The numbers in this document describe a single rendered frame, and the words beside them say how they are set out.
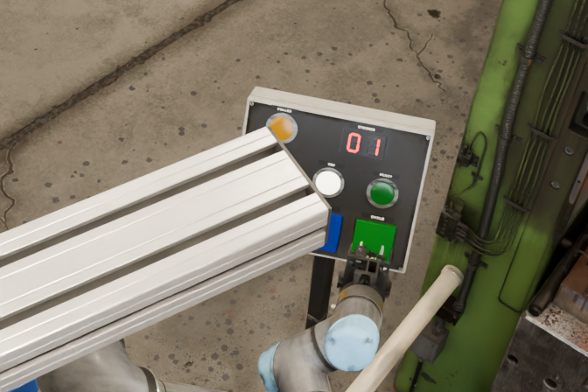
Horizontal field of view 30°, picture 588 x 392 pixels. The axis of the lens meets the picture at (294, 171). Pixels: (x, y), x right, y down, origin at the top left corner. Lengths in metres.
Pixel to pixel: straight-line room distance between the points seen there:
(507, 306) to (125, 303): 1.80
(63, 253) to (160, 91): 2.89
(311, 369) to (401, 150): 0.50
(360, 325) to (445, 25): 2.44
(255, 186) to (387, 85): 2.93
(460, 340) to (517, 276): 0.34
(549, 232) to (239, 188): 1.50
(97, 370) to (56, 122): 2.25
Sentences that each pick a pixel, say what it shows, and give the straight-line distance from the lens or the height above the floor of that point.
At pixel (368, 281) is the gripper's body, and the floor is 1.20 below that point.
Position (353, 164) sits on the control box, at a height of 1.13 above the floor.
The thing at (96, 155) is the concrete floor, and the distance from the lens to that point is 3.47.
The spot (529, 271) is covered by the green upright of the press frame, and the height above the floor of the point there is 0.77.
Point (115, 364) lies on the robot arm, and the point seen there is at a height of 1.44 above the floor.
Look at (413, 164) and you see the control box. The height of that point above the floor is 1.15.
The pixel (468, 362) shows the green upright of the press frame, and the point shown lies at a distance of 2.72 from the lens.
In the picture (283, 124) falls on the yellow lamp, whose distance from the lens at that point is 1.97.
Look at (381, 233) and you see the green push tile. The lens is 2.01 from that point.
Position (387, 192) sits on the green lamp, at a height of 1.09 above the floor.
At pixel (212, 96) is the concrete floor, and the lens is 3.62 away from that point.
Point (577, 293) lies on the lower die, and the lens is 2.08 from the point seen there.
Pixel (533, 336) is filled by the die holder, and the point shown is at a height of 0.87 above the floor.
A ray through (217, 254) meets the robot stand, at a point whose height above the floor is 2.03.
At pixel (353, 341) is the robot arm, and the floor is 1.27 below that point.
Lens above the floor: 2.64
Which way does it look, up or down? 51 degrees down
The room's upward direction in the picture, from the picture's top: 5 degrees clockwise
